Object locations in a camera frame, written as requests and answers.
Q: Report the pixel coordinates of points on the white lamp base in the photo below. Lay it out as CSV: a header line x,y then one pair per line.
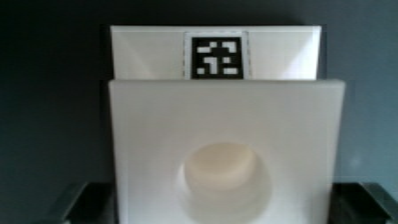
x,y
224,124

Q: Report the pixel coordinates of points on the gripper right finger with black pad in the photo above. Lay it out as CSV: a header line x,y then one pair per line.
x,y
362,204

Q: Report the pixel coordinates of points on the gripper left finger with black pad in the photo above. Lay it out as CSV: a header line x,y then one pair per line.
x,y
82,206

